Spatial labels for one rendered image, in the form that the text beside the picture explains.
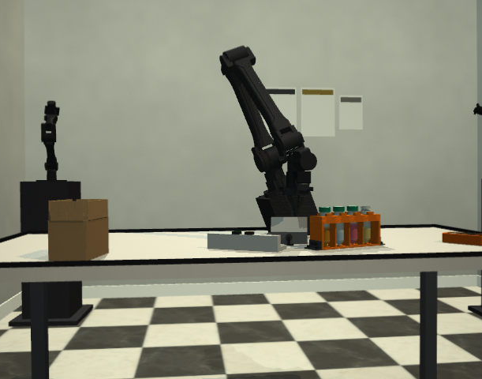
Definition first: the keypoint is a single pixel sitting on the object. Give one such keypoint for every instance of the orange digital multimeter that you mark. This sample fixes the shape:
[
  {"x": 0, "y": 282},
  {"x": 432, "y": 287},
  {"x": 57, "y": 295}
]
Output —
[{"x": 462, "y": 238}]

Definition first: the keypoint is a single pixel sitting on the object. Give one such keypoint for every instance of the brown cardboard box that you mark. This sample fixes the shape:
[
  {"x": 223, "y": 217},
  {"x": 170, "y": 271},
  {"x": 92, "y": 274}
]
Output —
[{"x": 78, "y": 230}]

